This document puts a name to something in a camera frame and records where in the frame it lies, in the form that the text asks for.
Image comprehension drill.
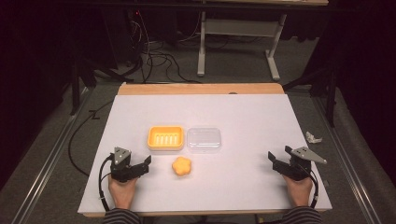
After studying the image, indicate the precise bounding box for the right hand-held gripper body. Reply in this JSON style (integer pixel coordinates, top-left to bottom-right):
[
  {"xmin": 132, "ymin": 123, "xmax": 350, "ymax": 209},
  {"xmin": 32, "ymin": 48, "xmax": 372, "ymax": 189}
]
[{"xmin": 279, "ymin": 146, "xmax": 328, "ymax": 182}]

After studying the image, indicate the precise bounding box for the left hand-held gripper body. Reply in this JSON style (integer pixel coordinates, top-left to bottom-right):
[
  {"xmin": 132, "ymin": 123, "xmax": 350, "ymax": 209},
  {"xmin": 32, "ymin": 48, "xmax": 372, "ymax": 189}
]
[{"xmin": 109, "ymin": 147, "xmax": 142, "ymax": 183}]

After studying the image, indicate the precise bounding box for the yellow soap dish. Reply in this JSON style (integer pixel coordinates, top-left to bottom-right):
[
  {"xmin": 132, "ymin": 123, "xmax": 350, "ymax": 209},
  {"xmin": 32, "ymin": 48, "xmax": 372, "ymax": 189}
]
[{"xmin": 147, "ymin": 125, "xmax": 186, "ymax": 152}]

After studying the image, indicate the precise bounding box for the yellow flower-shaped soap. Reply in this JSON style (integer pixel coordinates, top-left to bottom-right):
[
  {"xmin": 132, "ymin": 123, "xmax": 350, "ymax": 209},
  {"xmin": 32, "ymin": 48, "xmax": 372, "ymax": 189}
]
[{"xmin": 171, "ymin": 156, "xmax": 192, "ymax": 177}]

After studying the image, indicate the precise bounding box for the clear plastic lid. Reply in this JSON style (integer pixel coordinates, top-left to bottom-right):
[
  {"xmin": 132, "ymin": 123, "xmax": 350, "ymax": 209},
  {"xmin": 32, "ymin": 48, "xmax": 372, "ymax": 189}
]
[{"xmin": 186, "ymin": 126, "xmax": 222, "ymax": 154}]

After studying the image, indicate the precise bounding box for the person's left hand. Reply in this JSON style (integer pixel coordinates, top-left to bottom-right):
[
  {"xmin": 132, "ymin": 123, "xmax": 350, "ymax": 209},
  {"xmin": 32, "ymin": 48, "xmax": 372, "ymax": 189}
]
[{"xmin": 107, "ymin": 177, "xmax": 139, "ymax": 210}]

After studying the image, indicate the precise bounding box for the person's right hand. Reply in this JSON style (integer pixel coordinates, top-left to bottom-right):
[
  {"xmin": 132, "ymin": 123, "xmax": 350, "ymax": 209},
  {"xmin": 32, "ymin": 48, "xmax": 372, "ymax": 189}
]
[{"xmin": 282, "ymin": 175, "xmax": 314, "ymax": 208}]

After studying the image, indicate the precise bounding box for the white table mat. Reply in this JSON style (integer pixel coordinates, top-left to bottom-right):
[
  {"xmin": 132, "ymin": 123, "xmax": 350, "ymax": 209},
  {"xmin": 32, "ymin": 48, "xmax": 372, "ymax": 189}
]
[{"xmin": 78, "ymin": 93, "xmax": 332, "ymax": 216}]

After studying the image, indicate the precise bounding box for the black metal stand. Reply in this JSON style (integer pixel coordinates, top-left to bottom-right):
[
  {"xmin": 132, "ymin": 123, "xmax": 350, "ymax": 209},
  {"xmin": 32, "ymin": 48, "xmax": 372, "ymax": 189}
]
[
  {"xmin": 282, "ymin": 66, "xmax": 340, "ymax": 129},
  {"xmin": 68, "ymin": 52, "xmax": 126, "ymax": 117}
]

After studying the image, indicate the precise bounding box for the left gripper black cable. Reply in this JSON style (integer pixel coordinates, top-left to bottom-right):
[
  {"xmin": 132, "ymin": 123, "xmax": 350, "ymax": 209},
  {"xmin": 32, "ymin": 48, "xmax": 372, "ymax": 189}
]
[{"xmin": 98, "ymin": 155, "xmax": 114, "ymax": 213}]

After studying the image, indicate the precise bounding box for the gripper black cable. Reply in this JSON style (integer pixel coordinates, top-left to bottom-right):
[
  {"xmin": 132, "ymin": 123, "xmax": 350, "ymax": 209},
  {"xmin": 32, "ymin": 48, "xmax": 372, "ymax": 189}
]
[
  {"xmin": 303, "ymin": 166, "xmax": 320, "ymax": 209},
  {"xmin": 98, "ymin": 155, "xmax": 114, "ymax": 213}
]

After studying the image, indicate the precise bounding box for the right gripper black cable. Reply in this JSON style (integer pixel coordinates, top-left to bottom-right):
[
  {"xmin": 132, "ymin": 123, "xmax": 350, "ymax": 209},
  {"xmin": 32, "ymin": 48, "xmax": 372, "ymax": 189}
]
[{"xmin": 303, "ymin": 166, "xmax": 320, "ymax": 209}]

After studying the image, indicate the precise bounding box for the metal floor rail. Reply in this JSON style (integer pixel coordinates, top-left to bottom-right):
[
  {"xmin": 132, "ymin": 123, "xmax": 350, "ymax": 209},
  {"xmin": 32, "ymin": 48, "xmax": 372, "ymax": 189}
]
[
  {"xmin": 312, "ymin": 95, "xmax": 376, "ymax": 224},
  {"xmin": 11, "ymin": 87, "xmax": 92, "ymax": 224}
]

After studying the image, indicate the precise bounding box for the long black floor cable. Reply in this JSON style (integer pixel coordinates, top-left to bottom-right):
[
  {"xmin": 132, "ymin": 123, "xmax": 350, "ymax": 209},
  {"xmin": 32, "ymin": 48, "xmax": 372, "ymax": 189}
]
[{"xmin": 67, "ymin": 99, "xmax": 117, "ymax": 177}]

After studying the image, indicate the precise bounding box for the tangle of black cables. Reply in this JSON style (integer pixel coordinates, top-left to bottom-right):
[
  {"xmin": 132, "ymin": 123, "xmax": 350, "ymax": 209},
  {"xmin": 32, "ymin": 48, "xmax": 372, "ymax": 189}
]
[{"xmin": 125, "ymin": 10, "xmax": 202, "ymax": 85}]

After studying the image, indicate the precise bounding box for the white metal desk frame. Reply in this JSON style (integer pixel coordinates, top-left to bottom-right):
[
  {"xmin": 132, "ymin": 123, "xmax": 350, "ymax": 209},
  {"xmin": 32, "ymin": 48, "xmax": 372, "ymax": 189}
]
[{"xmin": 196, "ymin": 10, "xmax": 288, "ymax": 82}]

